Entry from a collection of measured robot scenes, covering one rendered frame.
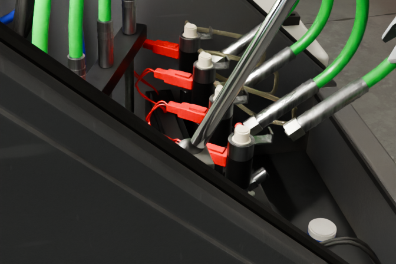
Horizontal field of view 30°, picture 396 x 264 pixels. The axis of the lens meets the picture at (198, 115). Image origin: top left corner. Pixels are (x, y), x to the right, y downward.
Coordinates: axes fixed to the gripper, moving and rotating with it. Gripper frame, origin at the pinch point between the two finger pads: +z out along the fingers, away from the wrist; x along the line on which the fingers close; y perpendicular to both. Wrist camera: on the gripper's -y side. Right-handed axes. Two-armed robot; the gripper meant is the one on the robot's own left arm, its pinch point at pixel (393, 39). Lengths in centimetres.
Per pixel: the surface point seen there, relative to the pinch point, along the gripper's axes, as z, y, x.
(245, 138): 16.2, -4.5, -6.3
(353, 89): 5.7, 0.5, -2.9
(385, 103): 70, 153, 151
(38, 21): 18.7, -29.0, -7.3
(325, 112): 9.1, 0.0, -4.2
